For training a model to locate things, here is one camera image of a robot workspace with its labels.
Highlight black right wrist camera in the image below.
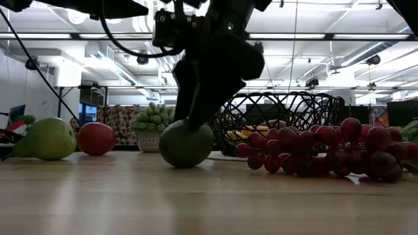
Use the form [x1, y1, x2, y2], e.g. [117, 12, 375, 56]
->
[152, 8, 206, 49]

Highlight green pear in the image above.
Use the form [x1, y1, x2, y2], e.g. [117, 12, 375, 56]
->
[12, 116, 78, 162]

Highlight dark green avocado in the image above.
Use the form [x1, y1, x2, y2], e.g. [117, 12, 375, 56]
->
[158, 118, 215, 169]

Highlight red background object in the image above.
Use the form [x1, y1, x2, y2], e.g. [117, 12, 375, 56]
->
[0, 119, 26, 138]

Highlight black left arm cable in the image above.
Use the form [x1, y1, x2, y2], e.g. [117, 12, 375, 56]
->
[0, 7, 83, 127]

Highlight round white placemat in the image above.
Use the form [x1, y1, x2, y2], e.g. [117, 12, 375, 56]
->
[206, 150, 251, 163]

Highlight black partition panel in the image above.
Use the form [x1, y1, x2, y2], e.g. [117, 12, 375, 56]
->
[344, 104, 372, 125]
[387, 99, 418, 128]

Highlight red grape bunch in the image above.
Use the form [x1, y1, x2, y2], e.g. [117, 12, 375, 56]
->
[234, 117, 418, 184]

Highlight black wire basket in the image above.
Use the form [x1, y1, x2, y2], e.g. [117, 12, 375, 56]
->
[208, 91, 346, 157]

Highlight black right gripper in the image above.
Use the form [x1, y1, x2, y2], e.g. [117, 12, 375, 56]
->
[172, 14, 266, 131]

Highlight person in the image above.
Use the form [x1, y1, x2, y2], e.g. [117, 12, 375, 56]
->
[68, 117, 82, 134]

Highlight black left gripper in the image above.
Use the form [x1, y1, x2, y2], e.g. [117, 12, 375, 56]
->
[32, 0, 150, 20]

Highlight red apple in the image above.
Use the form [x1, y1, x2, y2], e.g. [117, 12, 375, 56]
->
[76, 121, 118, 157]

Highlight green plant in white pot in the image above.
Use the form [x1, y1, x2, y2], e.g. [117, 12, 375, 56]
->
[129, 101, 176, 153]

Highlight black right camera cable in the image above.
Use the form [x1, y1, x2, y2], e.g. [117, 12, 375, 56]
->
[97, 9, 185, 60]

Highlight black metal stand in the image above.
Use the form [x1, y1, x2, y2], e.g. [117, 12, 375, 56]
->
[53, 84, 110, 127]

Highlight green grape bunch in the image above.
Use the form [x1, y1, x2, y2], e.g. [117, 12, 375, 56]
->
[398, 119, 418, 144]

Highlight colourful patterned poster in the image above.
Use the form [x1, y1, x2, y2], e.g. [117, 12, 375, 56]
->
[370, 104, 389, 129]

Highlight black computer monitor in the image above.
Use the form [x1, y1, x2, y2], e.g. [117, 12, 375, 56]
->
[7, 104, 27, 127]

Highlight orange fruit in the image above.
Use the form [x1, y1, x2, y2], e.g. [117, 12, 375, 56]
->
[240, 125, 272, 135]

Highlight brown patterned panel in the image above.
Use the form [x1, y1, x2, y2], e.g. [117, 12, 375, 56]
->
[97, 104, 140, 146]

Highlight small green background plant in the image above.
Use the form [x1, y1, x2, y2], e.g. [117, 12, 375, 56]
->
[18, 114, 37, 127]

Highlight blue lit screen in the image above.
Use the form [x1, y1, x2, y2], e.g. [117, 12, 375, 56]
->
[78, 102, 99, 125]

